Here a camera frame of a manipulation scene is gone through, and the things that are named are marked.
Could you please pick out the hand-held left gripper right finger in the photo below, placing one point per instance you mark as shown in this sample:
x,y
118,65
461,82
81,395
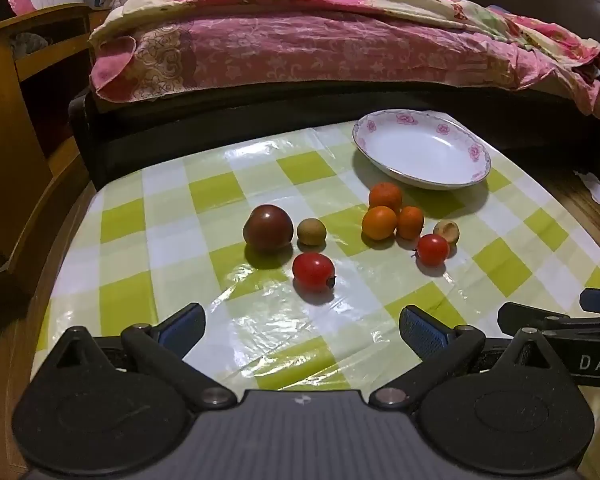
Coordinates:
x,y
420,332

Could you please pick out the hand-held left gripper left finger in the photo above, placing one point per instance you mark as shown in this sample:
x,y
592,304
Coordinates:
x,y
182,331

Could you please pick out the red tomato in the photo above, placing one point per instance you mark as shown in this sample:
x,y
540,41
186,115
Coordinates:
x,y
432,250
312,271

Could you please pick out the green checked tablecloth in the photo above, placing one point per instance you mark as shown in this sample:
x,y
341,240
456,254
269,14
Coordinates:
x,y
180,240

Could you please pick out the small brown round fruit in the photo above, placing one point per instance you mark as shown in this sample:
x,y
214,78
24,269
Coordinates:
x,y
448,231

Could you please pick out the small orange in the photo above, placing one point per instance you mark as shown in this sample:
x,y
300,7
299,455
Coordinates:
x,y
379,223
411,223
386,195

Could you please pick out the white paper scrap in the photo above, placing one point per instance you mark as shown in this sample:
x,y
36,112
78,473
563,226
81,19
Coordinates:
x,y
592,186

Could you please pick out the dark purple tomato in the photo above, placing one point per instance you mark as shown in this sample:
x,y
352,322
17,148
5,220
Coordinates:
x,y
268,228

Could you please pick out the small green round fruit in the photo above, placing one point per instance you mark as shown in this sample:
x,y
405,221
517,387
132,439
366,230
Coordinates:
x,y
311,231

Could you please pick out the white plate with pink flowers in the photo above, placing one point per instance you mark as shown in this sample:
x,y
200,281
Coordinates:
x,y
420,152

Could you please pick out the wooden cabinet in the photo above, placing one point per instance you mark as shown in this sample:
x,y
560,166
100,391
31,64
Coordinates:
x,y
10,160

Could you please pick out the pink floral blanket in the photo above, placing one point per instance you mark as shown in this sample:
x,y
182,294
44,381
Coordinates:
x,y
290,35

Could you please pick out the grey cloth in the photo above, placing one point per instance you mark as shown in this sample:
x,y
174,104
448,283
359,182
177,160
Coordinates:
x,y
29,44

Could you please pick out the dark bed frame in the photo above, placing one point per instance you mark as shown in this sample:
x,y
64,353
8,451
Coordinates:
x,y
180,120

